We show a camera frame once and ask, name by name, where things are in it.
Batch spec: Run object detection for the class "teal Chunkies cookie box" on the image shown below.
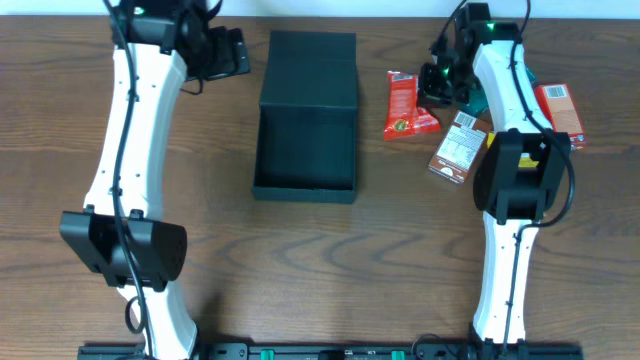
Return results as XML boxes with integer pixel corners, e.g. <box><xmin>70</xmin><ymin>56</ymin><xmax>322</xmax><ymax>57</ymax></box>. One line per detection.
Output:
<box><xmin>458</xmin><ymin>65</ymin><xmax>532</xmax><ymax>118</ymax></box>

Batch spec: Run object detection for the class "red snack bag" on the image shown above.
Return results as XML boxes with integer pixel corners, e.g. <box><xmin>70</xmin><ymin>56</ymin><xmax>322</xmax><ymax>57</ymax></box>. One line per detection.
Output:
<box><xmin>383</xmin><ymin>71</ymin><xmax>441</xmax><ymax>141</ymax></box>

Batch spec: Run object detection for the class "dark green box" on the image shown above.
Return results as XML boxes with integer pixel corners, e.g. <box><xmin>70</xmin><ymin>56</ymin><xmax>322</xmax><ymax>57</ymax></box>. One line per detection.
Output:
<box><xmin>252</xmin><ymin>31</ymin><xmax>359</xmax><ymax>204</ymax></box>

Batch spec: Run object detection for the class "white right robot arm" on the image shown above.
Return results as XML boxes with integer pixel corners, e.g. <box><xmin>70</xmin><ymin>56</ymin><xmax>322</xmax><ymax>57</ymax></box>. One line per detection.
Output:
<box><xmin>417</xmin><ymin>1</ymin><xmax>581</xmax><ymax>359</ymax></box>

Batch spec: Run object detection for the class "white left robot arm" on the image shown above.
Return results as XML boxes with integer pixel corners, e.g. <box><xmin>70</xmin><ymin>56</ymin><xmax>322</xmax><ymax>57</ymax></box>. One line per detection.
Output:
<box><xmin>59</xmin><ymin>0</ymin><xmax>250</xmax><ymax>359</ymax></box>

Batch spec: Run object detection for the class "brown Pocky box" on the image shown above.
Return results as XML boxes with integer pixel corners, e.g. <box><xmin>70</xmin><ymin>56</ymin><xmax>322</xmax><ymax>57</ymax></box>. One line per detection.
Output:
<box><xmin>428</xmin><ymin>111</ymin><xmax>491</xmax><ymax>184</ymax></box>

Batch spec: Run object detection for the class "red orange snack box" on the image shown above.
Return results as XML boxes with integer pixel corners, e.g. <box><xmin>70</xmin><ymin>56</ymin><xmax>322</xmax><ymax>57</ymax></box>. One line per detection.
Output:
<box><xmin>534</xmin><ymin>83</ymin><xmax>587</xmax><ymax>150</ymax></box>

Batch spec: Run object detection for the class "yellow snack bag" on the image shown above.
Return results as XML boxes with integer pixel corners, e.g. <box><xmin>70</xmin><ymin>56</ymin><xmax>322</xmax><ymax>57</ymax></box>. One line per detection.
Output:
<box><xmin>486</xmin><ymin>132</ymin><xmax>539</xmax><ymax>169</ymax></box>

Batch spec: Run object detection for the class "black mounting rail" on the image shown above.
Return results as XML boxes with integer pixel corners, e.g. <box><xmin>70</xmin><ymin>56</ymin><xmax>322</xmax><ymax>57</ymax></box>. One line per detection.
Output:
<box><xmin>76</xmin><ymin>341</ymin><xmax>585</xmax><ymax>360</ymax></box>

